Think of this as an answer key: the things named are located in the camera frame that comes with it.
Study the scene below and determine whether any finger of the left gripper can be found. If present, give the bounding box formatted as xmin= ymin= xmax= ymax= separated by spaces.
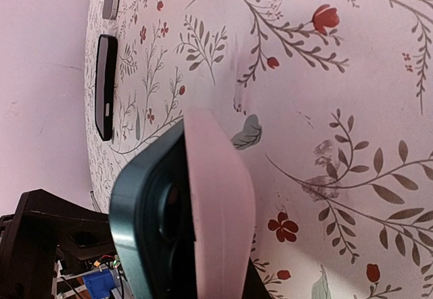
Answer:
xmin=1 ymin=189 xmax=116 ymax=298

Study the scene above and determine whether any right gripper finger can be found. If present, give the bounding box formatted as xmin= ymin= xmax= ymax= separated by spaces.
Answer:
xmin=242 ymin=259 xmax=271 ymax=299

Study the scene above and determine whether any pink phone case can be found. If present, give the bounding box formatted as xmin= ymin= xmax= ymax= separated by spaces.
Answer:
xmin=183 ymin=110 xmax=256 ymax=298

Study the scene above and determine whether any teal phone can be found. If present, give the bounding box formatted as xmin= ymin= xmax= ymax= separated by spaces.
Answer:
xmin=109 ymin=122 xmax=198 ymax=298

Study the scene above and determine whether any blue storage bin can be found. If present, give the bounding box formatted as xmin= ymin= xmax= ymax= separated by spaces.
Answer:
xmin=83 ymin=269 xmax=125 ymax=299

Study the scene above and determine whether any floral table mat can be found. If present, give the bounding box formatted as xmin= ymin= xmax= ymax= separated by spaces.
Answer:
xmin=85 ymin=0 xmax=432 ymax=298

